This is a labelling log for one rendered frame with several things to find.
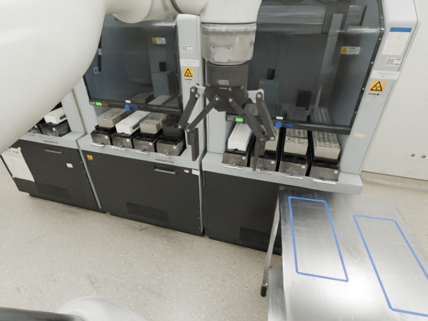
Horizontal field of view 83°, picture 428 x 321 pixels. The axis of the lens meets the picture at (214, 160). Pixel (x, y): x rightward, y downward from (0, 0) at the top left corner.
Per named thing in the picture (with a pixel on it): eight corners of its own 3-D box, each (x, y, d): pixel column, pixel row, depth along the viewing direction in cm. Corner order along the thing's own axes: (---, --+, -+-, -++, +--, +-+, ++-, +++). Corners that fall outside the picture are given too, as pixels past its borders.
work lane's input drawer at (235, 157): (244, 117, 191) (244, 106, 186) (262, 119, 188) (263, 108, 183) (220, 167, 132) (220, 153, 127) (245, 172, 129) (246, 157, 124)
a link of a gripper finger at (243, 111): (230, 93, 47) (235, 89, 47) (263, 136, 50) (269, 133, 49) (225, 100, 44) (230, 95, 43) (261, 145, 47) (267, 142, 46)
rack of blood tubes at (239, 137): (237, 128, 159) (238, 119, 155) (253, 130, 156) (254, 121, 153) (227, 150, 135) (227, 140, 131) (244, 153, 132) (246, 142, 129)
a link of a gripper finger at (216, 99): (222, 99, 44) (216, 94, 44) (187, 135, 51) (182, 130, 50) (227, 93, 48) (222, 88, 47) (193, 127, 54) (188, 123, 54)
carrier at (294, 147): (306, 153, 129) (308, 142, 126) (306, 155, 127) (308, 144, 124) (283, 149, 132) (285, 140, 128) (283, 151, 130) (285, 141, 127)
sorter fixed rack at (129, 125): (141, 116, 175) (140, 107, 172) (154, 118, 173) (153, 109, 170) (116, 134, 151) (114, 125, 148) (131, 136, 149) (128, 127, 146)
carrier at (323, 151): (337, 157, 125) (340, 147, 122) (337, 159, 123) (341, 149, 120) (313, 153, 128) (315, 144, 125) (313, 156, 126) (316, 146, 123)
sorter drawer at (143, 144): (179, 110, 204) (178, 99, 199) (194, 111, 201) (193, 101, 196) (130, 153, 145) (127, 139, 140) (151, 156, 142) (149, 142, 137)
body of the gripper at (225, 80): (197, 62, 40) (199, 115, 45) (248, 65, 38) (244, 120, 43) (210, 55, 46) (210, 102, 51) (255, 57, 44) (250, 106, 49)
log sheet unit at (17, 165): (13, 178, 205) (-8, 140, 186) (38, 183, 198) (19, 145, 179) (9, 179, 203) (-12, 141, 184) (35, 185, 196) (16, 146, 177)
